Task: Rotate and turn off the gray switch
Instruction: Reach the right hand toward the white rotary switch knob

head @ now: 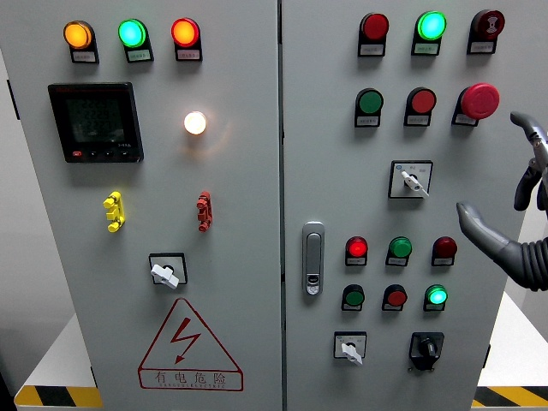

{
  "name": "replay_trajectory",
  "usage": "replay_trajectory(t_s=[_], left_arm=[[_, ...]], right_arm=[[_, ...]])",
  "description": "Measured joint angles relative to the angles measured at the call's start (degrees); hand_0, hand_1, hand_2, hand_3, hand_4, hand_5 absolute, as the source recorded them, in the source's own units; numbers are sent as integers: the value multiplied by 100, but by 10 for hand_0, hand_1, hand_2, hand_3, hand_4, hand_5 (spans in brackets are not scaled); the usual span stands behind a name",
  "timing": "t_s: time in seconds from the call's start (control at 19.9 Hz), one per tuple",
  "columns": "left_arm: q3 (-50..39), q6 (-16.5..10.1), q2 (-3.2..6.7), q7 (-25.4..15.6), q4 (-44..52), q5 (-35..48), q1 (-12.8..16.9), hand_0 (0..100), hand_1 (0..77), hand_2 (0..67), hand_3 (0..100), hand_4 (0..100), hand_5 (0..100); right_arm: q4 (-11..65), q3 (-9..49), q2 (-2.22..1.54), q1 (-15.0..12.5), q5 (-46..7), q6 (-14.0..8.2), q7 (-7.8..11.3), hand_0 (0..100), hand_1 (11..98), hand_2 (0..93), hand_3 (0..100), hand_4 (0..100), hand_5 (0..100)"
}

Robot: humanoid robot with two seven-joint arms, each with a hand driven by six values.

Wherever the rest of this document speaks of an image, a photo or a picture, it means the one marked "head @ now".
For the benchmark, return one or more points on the small dark red lamp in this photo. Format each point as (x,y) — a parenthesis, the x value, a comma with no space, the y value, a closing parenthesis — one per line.
(445,247)

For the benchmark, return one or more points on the small green lit lamp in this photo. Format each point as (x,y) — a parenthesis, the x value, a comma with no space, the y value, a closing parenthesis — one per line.
(436,296)

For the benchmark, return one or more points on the small dark green lamp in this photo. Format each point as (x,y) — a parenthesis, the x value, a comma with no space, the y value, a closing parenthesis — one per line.
(400,247)

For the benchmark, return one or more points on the small red push button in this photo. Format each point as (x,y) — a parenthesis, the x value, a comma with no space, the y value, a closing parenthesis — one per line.
(397,297)

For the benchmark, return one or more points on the black door hinge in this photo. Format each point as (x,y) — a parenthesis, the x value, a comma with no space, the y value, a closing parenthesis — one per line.
(13,99)
(93,377)
(487,356)

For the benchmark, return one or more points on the small red lit lamp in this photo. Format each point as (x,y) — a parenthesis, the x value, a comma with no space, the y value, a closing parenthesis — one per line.
(357,248)

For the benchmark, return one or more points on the large red stop button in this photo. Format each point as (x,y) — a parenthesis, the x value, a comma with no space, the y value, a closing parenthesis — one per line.
(479,100)

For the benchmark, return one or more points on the small green push button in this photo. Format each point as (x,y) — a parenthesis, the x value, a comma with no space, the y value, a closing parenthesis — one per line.
(354,297)

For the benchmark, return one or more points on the black yellow striped tape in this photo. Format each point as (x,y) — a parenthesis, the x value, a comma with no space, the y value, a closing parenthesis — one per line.
(514,396)
(55,396)

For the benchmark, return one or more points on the large red push button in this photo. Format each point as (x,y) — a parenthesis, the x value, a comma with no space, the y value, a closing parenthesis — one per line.
(423,101)

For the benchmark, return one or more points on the cabinet door with silver lock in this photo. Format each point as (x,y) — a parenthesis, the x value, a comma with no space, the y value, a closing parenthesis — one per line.
(334,192)

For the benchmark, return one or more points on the silver door lock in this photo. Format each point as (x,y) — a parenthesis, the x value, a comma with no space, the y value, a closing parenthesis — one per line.
(313,257)

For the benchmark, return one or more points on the large green push button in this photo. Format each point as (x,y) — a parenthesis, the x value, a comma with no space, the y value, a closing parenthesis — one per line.
(370,102)

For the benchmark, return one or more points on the dark red buzzer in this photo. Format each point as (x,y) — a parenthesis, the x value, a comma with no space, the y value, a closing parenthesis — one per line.
(490,23)

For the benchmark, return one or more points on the large green lit lamp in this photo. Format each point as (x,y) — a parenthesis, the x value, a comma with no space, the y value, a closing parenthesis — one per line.
(432,25)
(132,33)

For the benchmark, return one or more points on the large dark red lamp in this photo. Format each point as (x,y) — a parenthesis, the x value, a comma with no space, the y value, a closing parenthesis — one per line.
(375,26)

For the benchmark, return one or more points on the cabinet door with warning triangle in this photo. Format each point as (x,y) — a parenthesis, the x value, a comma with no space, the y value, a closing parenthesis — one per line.
(240,192)

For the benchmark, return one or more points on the white round lamp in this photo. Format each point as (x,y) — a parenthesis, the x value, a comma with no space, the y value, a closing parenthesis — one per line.
(195,123)

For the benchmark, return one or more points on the red warning triangle sticker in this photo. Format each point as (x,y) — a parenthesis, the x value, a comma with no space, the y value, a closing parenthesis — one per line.
(190,378)

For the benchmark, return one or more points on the large red lit lamp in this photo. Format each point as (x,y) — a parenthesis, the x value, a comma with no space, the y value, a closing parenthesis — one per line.
(185,32)

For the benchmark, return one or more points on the black display meter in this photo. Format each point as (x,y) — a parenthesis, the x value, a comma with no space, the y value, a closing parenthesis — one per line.
(96,124)

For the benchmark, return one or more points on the large yellow round lamp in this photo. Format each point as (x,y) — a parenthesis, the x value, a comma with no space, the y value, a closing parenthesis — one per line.
(78,34)

